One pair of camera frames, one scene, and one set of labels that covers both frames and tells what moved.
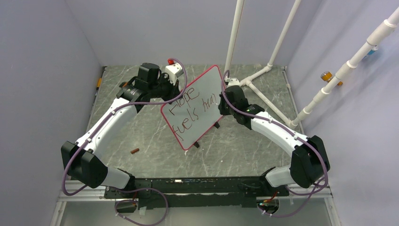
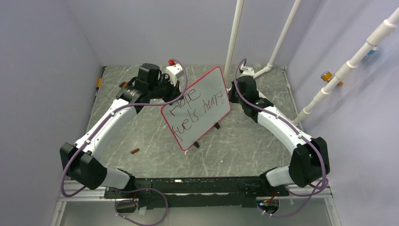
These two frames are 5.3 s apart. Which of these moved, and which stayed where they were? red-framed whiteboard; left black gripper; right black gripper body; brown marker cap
Moved: right black gripper body
Stayed: red-framed whiteboard; brown marker cap; left black gripper
